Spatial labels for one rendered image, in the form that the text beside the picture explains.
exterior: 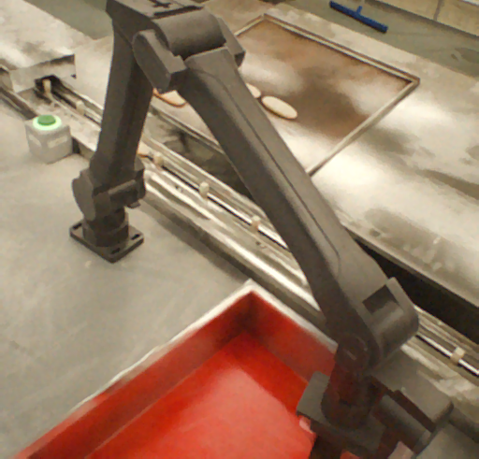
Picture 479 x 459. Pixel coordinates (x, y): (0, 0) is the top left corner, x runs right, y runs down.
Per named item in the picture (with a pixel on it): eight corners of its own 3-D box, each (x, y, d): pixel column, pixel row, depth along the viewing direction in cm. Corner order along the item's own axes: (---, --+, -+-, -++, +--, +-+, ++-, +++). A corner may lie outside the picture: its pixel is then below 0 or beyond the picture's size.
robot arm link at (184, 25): (171, -47, 66) (97, -36, 60) (239, 28, 62) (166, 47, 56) (119, 176, 101) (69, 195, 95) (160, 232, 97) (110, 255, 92)
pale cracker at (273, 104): (258, 102, 129) (258, 98, 128) (269, 95, 130) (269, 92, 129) (289, 121, 124) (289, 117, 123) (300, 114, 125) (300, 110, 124)
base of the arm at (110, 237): (67, 235, 103) (112, 265, 98) (63, 201, 98) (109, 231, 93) (102, 212, 109) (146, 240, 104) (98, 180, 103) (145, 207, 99)
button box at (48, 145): (28, 163, 124) (21, 120, 117) (59, 150, 129) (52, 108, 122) (50, 179, 120) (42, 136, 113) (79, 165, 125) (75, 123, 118)
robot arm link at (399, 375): (395, 287, 59) (344, 326, 54) (491, 358, 53) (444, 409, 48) (367, 352, 67) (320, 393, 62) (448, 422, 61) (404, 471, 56)
